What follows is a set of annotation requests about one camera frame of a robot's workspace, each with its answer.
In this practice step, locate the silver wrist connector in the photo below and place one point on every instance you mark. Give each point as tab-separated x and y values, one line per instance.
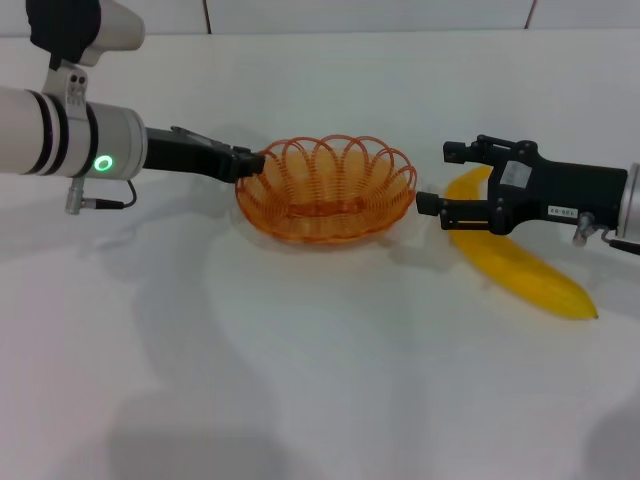
74	197
585	227

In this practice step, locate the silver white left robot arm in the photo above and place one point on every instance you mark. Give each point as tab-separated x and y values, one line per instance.
30	132

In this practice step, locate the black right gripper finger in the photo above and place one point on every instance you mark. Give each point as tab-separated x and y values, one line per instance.
470	215
480	150

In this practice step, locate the yellow banana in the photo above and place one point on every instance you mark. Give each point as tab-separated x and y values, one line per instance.
530	280

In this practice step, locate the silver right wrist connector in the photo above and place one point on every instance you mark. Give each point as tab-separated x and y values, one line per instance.
585	227

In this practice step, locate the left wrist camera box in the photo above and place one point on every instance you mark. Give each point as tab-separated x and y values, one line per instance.
75	25

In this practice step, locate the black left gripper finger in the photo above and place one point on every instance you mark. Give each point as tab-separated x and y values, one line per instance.
250	164
242	151

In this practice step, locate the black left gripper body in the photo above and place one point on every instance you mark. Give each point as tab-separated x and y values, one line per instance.
190	157

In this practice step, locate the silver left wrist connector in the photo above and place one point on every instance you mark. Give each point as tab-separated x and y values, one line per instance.
74	197

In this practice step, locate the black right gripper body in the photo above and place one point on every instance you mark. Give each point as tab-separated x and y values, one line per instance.
575	192

